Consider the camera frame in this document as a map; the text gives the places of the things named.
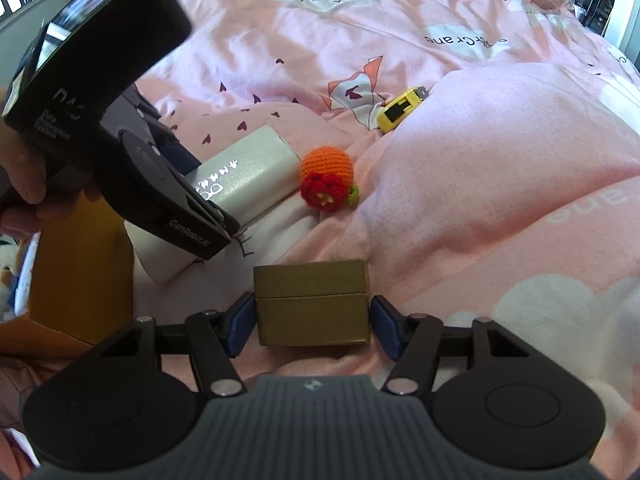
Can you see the person left hand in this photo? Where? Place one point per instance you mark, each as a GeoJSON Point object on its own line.
{"type": "Point", "coordinates": [26, 170]}

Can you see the brown cardboard small box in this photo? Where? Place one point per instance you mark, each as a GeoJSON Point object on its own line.
{"type": "Point", "coordinates": [314, 304]}

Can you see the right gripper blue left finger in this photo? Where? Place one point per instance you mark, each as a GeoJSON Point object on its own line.
{"type": "Point", "coordinates": [216, 338]}

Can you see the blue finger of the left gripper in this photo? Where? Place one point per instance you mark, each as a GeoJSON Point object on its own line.
{"type": "Point", "coordinates": [164, 138]}

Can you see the pink patterned duvet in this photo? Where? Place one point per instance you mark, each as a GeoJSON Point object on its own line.
{"type": "Point", "coordinates": [512, 191]}

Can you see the white rectangular box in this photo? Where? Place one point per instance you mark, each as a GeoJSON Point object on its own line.
{"type": "Point", "coordinates": [245, 180]}

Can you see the orange red crochet toy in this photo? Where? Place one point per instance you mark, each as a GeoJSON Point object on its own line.
{"type": "Point", "coordinates": [327, 179]}

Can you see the orange cardboard storage box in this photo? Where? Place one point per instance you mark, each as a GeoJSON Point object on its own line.
{"type": "Point", "coordinates": [76, 286]}

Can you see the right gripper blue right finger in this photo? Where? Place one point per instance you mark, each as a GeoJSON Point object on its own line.
{"type": "Point", "coordinates": [411, 342]}

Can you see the white dog popcorn plush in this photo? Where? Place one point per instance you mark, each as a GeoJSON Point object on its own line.
{"type": "Point", "coordinates": [16, 264]}

